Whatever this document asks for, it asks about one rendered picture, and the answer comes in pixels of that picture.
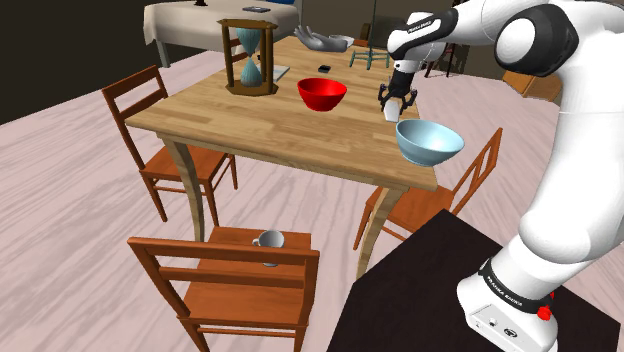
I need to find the red bowl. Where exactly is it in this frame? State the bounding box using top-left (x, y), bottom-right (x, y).
top-left (297, 77), bottom-right (348, 113)

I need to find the grey hand sculpture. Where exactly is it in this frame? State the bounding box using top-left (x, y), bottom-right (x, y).
top-left (293, 25), bottom-right (349, 53)

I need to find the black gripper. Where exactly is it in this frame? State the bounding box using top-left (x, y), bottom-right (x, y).
top-left (378, 69), bottom-right (419, 117)

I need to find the grey flat book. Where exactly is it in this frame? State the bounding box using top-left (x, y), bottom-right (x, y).
top-left (258, 64), bottom-right (292, 84)

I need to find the dark robot stand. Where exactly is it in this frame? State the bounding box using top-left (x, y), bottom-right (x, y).
top-left (326, 209), bottom-right (623, 352)

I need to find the orange wooden box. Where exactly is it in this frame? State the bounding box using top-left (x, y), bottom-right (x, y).
top-left (501, 70), bottom-right (565, 103)

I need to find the grey mug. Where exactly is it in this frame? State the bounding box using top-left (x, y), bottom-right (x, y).
top-left (251, 229), bottom-right (286, 268)

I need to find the light blue bowl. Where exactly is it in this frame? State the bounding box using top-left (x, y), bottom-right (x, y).
top-left (395, 119), bottom-right (465, 167)

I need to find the table with white cloth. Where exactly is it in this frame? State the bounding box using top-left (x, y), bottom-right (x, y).
top-left (142, 0), bottom-right (301, 69)

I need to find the wooden hourglass with blue glass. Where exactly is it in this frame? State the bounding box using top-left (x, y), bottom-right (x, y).
top-left (216, 18), bottom-right (280, 97)

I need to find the brown wooden chair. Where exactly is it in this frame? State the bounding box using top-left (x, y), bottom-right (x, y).
top-left (227, 36), bottom-right (251, 65)
top-left (127, 225), bottom-right (321, 352)
top-left (101, 64), bottom-right (240, 223)
top-left (353, 127), bottom-right (504, 252)

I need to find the teal metal stand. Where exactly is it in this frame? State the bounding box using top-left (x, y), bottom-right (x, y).
top-left (348, 47), bottom-right (392, 71)

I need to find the wooden dining table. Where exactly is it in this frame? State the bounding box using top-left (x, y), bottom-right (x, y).
top-left (125, 34), bottom-right (440, 280)

